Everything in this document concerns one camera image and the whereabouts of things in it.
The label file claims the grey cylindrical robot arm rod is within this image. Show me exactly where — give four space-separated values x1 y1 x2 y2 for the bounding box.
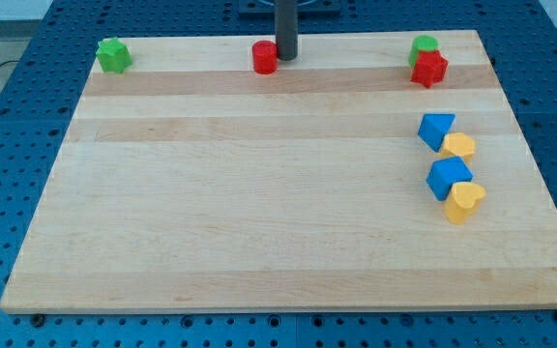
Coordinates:
274 0 298 61

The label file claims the wooden board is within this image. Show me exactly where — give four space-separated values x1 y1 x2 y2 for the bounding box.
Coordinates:
0 30 557 314

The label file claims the red cylinder block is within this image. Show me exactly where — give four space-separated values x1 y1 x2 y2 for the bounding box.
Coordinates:
251 40 278 74

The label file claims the blue triangle block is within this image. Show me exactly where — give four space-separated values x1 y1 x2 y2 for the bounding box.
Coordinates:
417 113 455 152

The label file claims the blue cube block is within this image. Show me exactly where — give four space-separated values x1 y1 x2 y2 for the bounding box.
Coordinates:
425 157 473 201

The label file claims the yellow hexagon block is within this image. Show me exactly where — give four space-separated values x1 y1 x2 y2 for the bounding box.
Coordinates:
439 132 476 164

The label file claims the red star block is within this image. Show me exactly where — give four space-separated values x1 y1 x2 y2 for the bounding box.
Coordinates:
410 50 449 88

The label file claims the yellow heart block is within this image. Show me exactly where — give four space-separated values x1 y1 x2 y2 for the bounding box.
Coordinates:
444 182 486 224

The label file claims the green cylinder block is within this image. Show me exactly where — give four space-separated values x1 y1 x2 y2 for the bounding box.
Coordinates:
408 35 439 68

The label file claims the green star block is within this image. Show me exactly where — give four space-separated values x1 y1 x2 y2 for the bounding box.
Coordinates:
96 38 132 73

